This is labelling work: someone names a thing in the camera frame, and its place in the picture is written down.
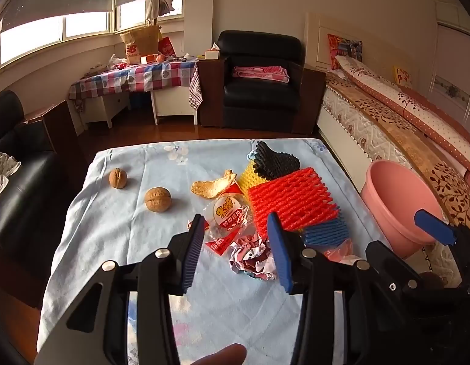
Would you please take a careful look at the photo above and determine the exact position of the red foam fruit net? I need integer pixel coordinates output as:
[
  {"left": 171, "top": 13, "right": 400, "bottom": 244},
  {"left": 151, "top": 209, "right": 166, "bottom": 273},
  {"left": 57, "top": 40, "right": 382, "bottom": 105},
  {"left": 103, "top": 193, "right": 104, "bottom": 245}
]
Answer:
[{"left": 247, "top": 166, "right": 341, "bottom": 238}]

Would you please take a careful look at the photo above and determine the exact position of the black leather armchair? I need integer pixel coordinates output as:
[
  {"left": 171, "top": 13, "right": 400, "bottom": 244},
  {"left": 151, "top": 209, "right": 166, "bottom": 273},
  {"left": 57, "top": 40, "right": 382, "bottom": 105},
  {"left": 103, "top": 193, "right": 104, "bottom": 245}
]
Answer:
[{"left": 199, "top": 30, "right": 327, "bottom": 130}]

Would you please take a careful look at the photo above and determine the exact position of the dried orange peel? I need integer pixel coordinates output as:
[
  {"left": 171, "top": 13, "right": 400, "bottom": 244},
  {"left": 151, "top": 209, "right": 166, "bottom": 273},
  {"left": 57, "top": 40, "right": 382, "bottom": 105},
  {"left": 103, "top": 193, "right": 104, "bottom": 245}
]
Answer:
[{"left": 191, "top": 170, "right": 239, "bottom": 199}]

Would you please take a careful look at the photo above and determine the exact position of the blue foam fruit net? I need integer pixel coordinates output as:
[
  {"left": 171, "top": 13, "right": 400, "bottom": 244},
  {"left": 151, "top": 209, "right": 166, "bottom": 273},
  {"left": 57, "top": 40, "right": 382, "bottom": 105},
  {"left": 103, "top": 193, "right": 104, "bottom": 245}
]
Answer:
[{"left": 301, "top": 215, "right": 350, "bottom": 246}]

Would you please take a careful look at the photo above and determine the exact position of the brown leaf patterned blanket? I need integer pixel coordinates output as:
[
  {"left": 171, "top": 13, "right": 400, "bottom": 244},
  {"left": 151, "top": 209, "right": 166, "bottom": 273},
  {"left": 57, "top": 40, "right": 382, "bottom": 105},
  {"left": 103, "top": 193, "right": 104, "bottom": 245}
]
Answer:
[{"left": 325, "top": 72, "right": 470, "bottom": 232}]

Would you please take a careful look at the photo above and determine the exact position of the white desk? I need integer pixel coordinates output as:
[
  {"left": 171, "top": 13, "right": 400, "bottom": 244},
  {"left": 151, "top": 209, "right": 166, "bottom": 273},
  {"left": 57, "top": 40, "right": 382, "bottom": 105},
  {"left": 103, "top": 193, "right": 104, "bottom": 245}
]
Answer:
[{"left": 81, "top": 89, "right": 199, "bottom": 129}]

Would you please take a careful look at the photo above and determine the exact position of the pink plastic bag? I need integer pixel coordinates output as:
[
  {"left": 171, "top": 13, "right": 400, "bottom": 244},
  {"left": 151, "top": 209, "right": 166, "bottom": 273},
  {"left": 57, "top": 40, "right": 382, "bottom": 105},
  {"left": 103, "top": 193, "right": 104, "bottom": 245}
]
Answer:
[{"left": 320, "top": 238, "right": 359, "bottom": 263}]

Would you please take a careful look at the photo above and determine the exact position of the white pink dotted quilt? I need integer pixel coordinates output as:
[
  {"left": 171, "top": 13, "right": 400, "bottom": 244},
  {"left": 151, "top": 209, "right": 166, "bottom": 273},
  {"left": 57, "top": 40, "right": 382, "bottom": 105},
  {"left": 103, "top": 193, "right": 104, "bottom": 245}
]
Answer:
[{"left": 336, "top": 55, "right": 470, "bottom": 177}]

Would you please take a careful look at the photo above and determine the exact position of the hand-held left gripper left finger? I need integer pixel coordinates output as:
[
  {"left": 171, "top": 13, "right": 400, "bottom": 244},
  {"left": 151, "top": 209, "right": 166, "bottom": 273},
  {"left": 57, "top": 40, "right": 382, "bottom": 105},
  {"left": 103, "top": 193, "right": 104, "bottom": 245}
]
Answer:
[{"left": 35, "top": 214, "right": 206, "bottom": 365}]

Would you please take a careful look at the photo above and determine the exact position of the black foam fruit net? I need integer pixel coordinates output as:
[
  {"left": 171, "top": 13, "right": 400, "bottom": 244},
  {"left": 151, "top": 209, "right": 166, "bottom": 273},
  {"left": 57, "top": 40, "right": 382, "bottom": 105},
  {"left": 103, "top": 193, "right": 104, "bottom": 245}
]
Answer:
[{"left": 253, "top": 141, "right": 301, "bottom": 180}]

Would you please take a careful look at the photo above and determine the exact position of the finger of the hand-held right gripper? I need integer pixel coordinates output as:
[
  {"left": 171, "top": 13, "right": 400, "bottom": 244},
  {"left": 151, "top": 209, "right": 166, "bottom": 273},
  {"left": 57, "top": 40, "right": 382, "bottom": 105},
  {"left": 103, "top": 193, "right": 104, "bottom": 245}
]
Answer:
[
  {"left": 413, "top": 210, "right": 470, "bottom": 293},
  {"left": 366, "top": 241, "right": 429, "bottom": 297}
]

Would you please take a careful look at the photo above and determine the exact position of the yellow printed cushion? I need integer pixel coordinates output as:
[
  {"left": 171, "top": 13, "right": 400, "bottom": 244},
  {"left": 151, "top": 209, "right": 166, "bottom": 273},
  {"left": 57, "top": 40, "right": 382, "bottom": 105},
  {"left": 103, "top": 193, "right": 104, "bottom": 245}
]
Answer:
[{"left": 393, "top": 66, "right": 414, "bottom": 88}]

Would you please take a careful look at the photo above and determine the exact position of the brown walnut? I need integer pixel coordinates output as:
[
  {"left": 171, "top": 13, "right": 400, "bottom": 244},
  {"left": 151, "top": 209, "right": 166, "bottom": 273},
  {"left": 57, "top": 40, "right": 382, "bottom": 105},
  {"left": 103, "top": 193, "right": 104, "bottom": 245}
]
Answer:
[
  {"left": 144, "top": 186, "right": 172, "bottom": 213},
  {"left": 108, "top": 168, "right": 128, "bottom": 189}
]

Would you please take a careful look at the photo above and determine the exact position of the white bed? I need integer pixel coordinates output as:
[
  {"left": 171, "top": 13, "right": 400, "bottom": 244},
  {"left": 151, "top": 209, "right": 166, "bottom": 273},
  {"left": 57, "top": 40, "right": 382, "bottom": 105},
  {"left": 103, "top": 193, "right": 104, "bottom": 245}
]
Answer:
[{"left": 304, "top": 12, "right": 470, "bottom": 290}]

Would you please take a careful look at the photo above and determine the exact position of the yellow foam fruit net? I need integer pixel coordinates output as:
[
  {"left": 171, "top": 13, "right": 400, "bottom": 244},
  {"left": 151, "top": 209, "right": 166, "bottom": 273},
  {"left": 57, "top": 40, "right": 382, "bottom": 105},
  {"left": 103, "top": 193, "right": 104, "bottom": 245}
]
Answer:
[{"left": 237, "top": 158, "right": 275, "bottom": 194}]

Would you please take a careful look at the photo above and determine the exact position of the pink plastic bucket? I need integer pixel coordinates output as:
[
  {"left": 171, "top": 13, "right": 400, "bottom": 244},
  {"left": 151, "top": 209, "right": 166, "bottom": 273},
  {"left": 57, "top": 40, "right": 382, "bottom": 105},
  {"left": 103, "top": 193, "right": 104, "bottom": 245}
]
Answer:
[{"left": 360, "top": 160, "right": 454, "bottom": 259}]

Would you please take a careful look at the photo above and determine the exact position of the white patterned cloth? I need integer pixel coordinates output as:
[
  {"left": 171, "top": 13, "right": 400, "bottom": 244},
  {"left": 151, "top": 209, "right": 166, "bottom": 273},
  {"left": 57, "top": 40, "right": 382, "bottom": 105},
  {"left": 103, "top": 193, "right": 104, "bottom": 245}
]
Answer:
[{"left": 0, "top": 152, "right": 22, "bottom": 204}]

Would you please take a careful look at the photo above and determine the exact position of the brown paper bag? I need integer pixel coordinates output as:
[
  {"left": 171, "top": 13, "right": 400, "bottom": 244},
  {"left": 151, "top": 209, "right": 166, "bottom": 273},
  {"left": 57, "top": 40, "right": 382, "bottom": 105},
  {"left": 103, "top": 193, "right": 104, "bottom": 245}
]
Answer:
[{"left": 120, "top": 26, "right": 161, "bottom": 64}]

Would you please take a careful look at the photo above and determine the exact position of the white wardrobe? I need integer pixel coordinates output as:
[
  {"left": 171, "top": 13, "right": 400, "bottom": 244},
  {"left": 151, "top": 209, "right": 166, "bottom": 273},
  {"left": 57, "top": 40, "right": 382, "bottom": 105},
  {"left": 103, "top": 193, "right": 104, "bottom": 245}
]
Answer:
[{"left": 429, "top": 2, "right": 470, "bottom": 111}]

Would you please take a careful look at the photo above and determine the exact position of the clear red snack wrapper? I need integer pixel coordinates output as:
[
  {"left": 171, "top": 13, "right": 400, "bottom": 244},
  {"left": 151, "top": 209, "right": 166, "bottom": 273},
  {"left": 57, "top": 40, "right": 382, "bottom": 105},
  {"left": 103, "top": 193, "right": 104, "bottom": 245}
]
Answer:
[{"left": 187, "top": 182, "right": 260, "bottom": 256}]

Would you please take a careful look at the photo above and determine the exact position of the colourful printed cushion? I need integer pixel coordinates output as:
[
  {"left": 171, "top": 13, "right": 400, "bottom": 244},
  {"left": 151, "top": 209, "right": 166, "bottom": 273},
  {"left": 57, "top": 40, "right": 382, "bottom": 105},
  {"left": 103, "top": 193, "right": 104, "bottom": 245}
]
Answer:
[{"left": 327, "top": 33, "right": 364, "bottom": 70}]

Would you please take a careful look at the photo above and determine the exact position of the red gift bag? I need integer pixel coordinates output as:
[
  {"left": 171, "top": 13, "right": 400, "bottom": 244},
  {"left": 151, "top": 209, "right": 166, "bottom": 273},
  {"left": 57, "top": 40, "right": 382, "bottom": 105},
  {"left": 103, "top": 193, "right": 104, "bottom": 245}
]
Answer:
[{"left": 158, "top": 37, "right": 177, "bottom": 58}]

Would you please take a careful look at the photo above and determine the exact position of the pink folded blanket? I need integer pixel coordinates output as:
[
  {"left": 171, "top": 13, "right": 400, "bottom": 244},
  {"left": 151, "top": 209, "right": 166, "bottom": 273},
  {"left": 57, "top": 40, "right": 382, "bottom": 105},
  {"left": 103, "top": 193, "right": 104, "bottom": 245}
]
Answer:
[{"left": 232, "top": 65, "right": 291, "bottom": 84}]

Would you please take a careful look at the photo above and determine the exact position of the black leather sofa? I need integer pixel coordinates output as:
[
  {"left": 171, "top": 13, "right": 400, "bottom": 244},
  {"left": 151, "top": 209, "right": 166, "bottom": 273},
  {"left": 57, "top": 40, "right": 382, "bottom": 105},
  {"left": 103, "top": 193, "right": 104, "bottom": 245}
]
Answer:
[{"left": 0, "top": 90, "right": 87, "bottom": 312}]

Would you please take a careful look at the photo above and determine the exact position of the light blue floral tablecloth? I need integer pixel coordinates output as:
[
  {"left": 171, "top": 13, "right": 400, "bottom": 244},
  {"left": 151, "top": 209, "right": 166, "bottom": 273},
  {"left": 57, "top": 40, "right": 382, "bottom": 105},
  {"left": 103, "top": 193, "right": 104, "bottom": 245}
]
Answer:
[{"left": 37, "top": 137, "right": 395, "bottom": 365}]

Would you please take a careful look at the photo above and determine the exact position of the red patterned hanging cloth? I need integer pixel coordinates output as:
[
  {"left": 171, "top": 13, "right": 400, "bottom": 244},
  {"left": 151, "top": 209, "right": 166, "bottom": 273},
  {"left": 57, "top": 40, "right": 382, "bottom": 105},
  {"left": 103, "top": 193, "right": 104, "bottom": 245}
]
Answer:
[{"left": 188, "top": 64, "right": 203, "bottom": 112}]

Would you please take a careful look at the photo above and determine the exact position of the checkered tablecloth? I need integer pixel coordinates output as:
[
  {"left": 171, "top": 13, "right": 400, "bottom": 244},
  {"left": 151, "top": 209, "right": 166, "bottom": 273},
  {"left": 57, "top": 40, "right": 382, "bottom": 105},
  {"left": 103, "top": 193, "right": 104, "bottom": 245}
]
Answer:
[{"left": 68, "top": 61, "right": 200, "bottom": 113}]

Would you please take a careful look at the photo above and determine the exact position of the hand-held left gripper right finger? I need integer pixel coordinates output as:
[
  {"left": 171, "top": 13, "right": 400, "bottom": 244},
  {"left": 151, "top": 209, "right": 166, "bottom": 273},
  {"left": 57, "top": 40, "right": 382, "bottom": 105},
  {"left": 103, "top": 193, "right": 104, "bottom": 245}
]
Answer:
[{"left": 267, "top": 212, "right": 376, "bottom": 365}]

